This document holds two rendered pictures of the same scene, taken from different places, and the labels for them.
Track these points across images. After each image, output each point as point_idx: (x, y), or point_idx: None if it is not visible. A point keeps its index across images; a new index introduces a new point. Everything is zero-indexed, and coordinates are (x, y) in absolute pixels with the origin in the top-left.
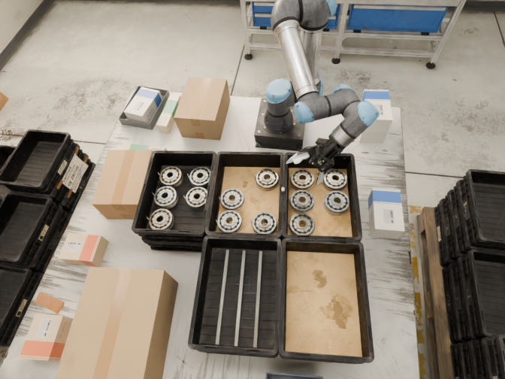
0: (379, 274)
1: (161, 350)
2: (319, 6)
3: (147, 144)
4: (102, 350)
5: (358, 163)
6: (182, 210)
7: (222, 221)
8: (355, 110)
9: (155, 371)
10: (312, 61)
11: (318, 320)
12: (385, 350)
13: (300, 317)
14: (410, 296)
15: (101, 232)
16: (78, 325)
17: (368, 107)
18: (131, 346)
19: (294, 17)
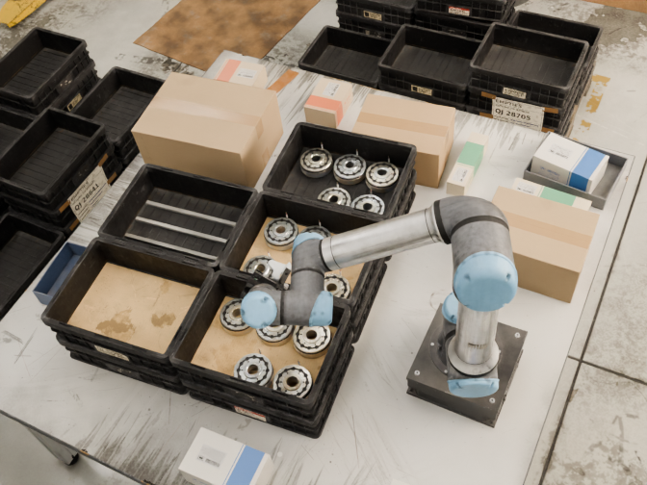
0: (150, 428)
1: (176, 165)
2: (454, 258)
3: (491, 172)
4: (183, 103)
5: (347, 482)
6: (324, 188)
7: (283, 222)
8: (264, 292)
9: (156, 157)
10: (456, 324)
11: (118, 302)
12: (65, 394)
13: (131, 285)
14: (104, 456)
15: (352, 121)
16: (217, 85)
17: (249, 296)
18: (174, 124)
19: (441, 222)
